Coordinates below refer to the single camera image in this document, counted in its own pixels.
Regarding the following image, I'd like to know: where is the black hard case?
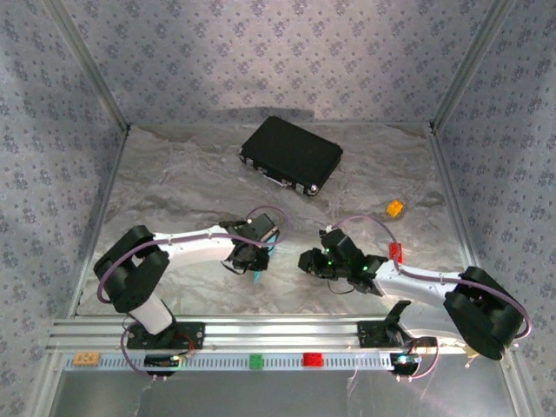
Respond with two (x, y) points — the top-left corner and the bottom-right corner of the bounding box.
(237, 115), (344, 197)

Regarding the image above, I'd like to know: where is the grey metal panel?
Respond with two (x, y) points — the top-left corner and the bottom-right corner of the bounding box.
(51, 371), (518, 417)

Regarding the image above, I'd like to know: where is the aluminium mounting rail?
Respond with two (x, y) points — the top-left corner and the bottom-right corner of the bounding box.
(45, 315), (520, 355)

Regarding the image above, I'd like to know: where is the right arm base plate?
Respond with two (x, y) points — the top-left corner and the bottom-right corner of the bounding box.
(357, 320), (438, 349)

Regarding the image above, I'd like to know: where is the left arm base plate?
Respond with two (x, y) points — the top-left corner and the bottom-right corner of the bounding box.
(125, 321), (206, 351)

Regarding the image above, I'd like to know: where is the grey slotted cable duct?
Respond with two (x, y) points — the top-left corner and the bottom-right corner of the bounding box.
(63, 352), (421, 373)

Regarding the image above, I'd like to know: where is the aluminium table side rail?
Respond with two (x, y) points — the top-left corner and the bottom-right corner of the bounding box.
(67, 125), (131, 318)
(427, 125), (497, 318)

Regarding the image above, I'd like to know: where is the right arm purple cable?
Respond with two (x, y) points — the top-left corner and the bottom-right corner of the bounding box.
(328, 215), (534, 383)

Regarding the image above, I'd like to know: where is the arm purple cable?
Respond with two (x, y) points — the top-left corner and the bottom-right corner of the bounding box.
(328, 215), (534, 383)
(96, 205), (291, 383)

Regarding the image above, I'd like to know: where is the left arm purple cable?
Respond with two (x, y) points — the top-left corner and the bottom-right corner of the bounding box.
(96, 205), (291, 383)

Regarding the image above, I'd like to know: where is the aluminium frame post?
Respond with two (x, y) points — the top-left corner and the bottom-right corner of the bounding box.
(43, 0), (132, 134)
(428, 0), (520, 134)

